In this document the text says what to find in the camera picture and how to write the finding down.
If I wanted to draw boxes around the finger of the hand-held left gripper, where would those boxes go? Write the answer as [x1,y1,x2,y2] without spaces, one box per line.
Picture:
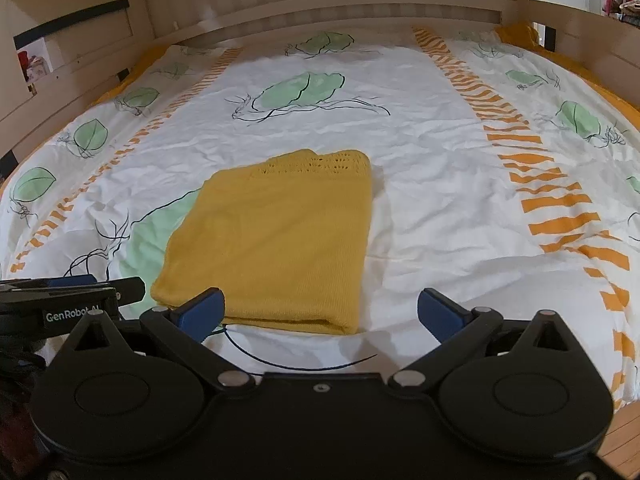
[0,276,147,317]
[0,274,99,292]

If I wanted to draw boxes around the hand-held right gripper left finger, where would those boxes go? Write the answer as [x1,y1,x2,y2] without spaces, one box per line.
[65,287,256,398]

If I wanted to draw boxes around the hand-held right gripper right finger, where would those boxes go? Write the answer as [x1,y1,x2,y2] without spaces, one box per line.
[389,288,577,396]

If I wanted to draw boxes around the mustard yellow knit sweater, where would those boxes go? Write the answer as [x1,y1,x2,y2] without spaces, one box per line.
[151,149,373,336]

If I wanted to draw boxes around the white leaf printed duvet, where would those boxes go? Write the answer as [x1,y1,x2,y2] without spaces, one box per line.
[0,27,640,411]

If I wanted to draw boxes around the small red and white items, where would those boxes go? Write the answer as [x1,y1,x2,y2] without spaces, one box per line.
[16,49,52,85]

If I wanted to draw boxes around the light wooden shelf unit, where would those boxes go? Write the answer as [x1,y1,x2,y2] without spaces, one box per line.
[0,0,151,171]

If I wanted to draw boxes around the light wooden bed frame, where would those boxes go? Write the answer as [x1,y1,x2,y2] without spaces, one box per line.
[0,0,640,181]

